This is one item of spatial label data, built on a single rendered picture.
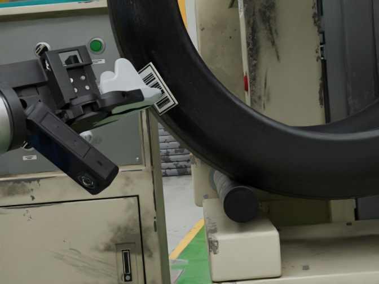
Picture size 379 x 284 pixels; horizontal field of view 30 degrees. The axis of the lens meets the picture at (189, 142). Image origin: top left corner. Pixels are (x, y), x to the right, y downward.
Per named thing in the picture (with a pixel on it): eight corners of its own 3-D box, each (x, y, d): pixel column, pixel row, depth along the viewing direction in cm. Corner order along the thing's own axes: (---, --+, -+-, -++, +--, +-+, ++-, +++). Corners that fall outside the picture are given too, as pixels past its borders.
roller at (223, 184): (216, 192, 123) (210, 167, 122) (242, 185, 122) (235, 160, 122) (228, 227, 88) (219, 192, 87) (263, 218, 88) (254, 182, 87)
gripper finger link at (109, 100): (146, 83, 80) (82, 97, 75) (151, 94, 80) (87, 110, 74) (126, 98, 84) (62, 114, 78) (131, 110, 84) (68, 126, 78)
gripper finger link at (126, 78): (157, 47, 85) (94, 59, 79) (176, 92, 84) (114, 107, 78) (144, 58, 87) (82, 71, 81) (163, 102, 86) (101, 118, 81)
